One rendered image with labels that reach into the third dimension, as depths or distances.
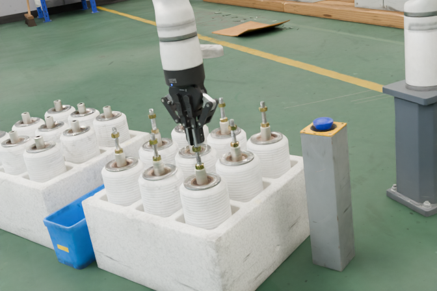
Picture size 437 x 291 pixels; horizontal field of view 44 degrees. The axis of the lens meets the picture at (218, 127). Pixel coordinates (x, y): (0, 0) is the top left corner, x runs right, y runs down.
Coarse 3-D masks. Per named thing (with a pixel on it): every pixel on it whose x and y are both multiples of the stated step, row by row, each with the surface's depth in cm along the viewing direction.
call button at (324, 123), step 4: (316, 120) 110; (320, 120) 109; (324, 120) 109; (328, 120) 109; (332, 120) 109; (316, 124) 108; (320, 124) 108; (324, 124) 108; (328, 124) 108; (332, 124) 109; (316, 128) 109; (320, 128) 109; (324, 128) 108; (328, 128) 109
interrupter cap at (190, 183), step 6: (210, 174) 111; (216, 174) 110; (186, 180) 110; (192, 180) 110; (210, 180) 109; (216, 180) 108; (186, 186) 107; (192, 186) 107; (198, 186) 106; (204, 186) 106; (210, 186) 105
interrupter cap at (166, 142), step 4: (164, 140) 133; (168, 140) 133; (172, 140) 132; (144, 144) 132; (148, 144) 132; (164, 144) 131; (168, 144) 130; (144, 148) 130; (148, 148) 130; (152, 148) 129; (160, 148) 128; (164, 148) 128
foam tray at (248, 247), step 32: (288, 192) 121; (96, 224) 124; (128, 224) 116; (160, 224) 110; (224, 224) 106; (256, 224) 112; (288, 224) 122; (96, 256) 129; (128, 256) 121; (160, 256) 113; (192, 256) 106; (224, 256) 104; (256, 256) 113; (288, 256) 124; (160, 288) 117; (192, 288) 110; (224, 288) 105; (256, 288) 114
